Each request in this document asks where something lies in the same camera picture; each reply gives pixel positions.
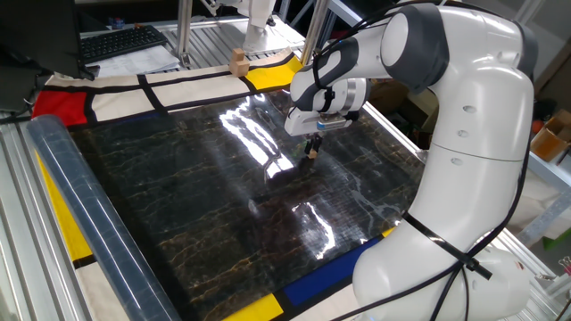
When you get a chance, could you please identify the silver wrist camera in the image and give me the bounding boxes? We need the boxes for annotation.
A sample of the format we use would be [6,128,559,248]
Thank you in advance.
[317,111,354,132]

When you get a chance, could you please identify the black arm cable harness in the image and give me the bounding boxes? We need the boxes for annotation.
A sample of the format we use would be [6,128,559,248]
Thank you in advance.
[310,0,534,321]

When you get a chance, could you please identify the small open cardboard box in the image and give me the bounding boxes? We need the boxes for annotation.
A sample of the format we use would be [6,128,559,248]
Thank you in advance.
[530,109,571,162]

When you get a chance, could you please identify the aluminium frame post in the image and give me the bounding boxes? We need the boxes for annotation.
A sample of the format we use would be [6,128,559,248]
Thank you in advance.
[175,0,194,69]
[299,0,332,66]

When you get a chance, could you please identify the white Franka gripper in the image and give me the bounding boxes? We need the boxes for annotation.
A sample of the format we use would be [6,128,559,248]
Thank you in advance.
[284,106,327,155]

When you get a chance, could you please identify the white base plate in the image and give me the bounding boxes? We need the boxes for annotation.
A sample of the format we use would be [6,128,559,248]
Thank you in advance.
[220,17,308,58]

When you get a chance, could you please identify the black monitor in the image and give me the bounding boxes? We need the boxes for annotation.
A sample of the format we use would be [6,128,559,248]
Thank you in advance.
[0,0,97,82]

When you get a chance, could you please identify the black marble pattern mat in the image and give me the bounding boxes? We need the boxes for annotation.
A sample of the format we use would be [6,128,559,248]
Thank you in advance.
[69,88,425,321]

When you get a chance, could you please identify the green plastic piece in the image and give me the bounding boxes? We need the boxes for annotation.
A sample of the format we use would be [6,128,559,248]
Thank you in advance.
[542,226,571,251]

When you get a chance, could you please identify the large light wooden block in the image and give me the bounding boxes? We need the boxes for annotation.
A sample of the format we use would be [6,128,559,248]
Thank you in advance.
[228,59,252,79]

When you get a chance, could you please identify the rolled clear plastic film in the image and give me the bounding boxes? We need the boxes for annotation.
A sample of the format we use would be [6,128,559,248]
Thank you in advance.
[25,114,182,321]

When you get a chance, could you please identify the Mondrian pattern cloth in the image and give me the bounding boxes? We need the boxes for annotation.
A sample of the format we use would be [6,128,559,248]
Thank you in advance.
[31,46,396,321]

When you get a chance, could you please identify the black computer keyboard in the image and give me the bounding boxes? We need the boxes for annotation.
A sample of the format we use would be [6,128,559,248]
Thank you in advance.
[79,24,170,65]

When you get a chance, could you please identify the white paper sheets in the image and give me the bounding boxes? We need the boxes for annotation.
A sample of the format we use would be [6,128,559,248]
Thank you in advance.
[87,44,182,79]

